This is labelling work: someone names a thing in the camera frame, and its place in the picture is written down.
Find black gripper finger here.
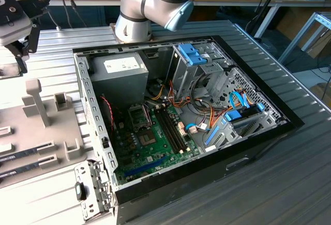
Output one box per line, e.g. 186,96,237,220
5,21,41,75

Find CPU socket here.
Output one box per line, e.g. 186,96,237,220
137,129,159,148

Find grey plastic parts rack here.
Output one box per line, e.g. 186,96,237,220
0,79,94,188

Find grey power supply unit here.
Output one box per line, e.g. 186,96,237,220
87,52,150,107

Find long RAM stick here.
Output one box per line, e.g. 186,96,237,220
0,162,41,178
0,147,40,162

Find grey metal drive cage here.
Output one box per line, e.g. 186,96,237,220
165,42,233,103

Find blue plastic drive latch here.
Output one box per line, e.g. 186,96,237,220
178,43,208,66

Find black teal case latch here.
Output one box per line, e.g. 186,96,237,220
74,182,87,201

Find black RAM slot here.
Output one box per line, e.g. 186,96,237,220
158,109,184,154
164,108,189,151
161,109,186,153
155,110,181,155

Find green motherboard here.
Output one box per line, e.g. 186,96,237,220
110,104,203,186

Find blue expansion slot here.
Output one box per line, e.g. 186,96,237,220
124,156,168,178

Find black open PC case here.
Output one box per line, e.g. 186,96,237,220
72,35,305,225

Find blue disk carrier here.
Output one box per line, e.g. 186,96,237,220
223,109,243,123

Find grey metal disk cage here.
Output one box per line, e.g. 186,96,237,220
204,111,287,151

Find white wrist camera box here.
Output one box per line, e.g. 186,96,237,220
0,0,33,47

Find thin cable with white plug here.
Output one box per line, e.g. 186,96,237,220
50,0,88,31

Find black wrist mount bracket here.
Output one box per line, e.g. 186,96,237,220
16,0,50,19

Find twisted coloured fan wire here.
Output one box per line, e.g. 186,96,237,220
99,95,116,140

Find yellow black power wires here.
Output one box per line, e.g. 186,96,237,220
150,84,168,101

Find grey rear slot bracket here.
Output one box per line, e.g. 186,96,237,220
74,160,116,220

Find orange wire bundle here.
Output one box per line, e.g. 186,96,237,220
168,80,233,130

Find pale blue cable white connector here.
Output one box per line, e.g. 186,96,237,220
185,123,209,134

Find blue plastic rail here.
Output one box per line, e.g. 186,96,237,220
205,125,220,146

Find blue SATA cable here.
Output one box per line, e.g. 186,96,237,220
229,90,251,111

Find aluminium frame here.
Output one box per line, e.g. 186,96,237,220
278,11,331,65

